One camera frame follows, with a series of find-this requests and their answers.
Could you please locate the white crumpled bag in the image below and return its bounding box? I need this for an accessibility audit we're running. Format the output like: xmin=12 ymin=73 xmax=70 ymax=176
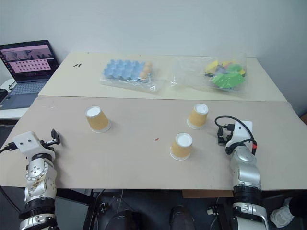
xmin=270 ymin=198 xmax=295 ymax=229

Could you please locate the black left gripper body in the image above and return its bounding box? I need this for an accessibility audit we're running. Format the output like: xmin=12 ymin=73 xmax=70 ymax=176
xmin=39 ymin=138 xmax=55 ymax=150

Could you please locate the dark rounded shape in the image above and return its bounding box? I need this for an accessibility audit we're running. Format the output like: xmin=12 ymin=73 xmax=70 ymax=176
xmin=110 ymin=208 xmax=136 ymax=230
xmin=169 ymin=205 xmax=195 ymax=230

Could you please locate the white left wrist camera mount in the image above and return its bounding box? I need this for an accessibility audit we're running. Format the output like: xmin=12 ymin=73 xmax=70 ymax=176
xmin=11 ymin=131 xmax=56 ymax=160

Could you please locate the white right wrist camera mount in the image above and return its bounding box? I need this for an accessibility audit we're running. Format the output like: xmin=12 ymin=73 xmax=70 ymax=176
xmin=226 ymin=120 xmax=254 ymax=149

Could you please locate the large yellow block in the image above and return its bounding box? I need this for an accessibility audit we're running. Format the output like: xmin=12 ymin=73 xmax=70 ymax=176
xmin=204 ymin=60 xmax=220 ymax=73

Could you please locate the grey laptop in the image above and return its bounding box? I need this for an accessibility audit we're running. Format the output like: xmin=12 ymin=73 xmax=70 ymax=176
xmin=0 ymin=39 xmax=60 ymax=110

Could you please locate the brown paper cup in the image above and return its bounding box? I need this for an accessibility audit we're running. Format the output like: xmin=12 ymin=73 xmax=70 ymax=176
xmin=187 ymin=103 xmax=209 ymax=130
xmin=84 ymin=105 xmax=112 ymax=133
xmin=169 ymin=132 xmax=193 ymax=161

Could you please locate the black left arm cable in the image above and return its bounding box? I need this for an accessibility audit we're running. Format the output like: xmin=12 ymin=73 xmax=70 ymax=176
xmin=0 ymin=142 xmax=17 ymax=154

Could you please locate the small green block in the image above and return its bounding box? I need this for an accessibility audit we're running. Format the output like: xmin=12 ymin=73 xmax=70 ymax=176
xmin=226 ymin=64 xmax=243 ymax=73

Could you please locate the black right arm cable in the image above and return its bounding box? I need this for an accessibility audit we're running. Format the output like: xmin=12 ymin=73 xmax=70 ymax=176
xmin=214 ymin=115 xmax=259 ymax=154

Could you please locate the clear plastic bag with blocks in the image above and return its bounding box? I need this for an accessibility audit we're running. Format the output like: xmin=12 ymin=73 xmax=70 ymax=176
xmin=167 ymin=55 xmax=249 ymax=97

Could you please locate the blue egg tray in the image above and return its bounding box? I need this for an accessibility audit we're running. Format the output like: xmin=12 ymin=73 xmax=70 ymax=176
xmin=102 ymin=59 xmax=147 ymax=81

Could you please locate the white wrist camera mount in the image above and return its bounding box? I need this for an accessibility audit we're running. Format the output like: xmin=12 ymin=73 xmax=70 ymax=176
xmin=11 ymin=131 xmax=56 ymax=160
xmin=226 ymin=120 xmax=254 ymax=149

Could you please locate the black table frame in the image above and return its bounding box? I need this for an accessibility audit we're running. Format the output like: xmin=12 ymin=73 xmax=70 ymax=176
xmin=56 ymin=188 xmax=125 ymax=230

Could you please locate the large green block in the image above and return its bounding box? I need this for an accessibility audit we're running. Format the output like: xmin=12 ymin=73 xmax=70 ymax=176
xmin=211 ymin=71 xmax=246 ymax=90

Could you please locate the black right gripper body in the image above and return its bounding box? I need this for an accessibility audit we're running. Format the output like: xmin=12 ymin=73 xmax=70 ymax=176
xmin=217 ymin=129 xmax=233 ymax=146

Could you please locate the clear plastic bag with tray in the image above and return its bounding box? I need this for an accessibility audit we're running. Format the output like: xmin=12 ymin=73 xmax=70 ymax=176
xmin=99 ymin=58 xmax=166 ymax=94

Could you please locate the black device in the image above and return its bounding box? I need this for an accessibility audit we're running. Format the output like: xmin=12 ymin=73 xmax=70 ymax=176
xmin=0 ymin=88 xmax=9 ymax=104

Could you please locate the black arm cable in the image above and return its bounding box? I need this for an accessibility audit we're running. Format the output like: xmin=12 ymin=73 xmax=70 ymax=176
xmin=214 ymin=115 xmax=259 ymax=154
xmin=0 ymin=142 xmax=17 ymax=154

